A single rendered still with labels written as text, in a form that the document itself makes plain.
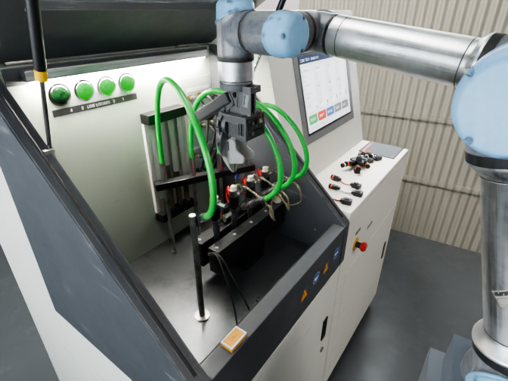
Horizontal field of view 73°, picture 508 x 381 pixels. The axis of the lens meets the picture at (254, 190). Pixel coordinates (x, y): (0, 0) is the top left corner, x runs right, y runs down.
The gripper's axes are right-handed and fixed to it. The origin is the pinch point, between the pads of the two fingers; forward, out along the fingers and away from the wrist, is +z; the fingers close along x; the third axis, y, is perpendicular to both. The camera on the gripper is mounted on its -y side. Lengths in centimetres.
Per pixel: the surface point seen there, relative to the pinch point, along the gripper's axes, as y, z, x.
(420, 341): 49, 122, 93
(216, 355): 17.2, 26.9, -26.8
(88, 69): -31.2, -21.0, -13.6
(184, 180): -22.2, 12.2, 4.3
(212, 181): 8.3, -4.5, -15.8
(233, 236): -2.3, 23.8, 2.9
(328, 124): -6, 8, 68
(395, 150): 16, 23, 98
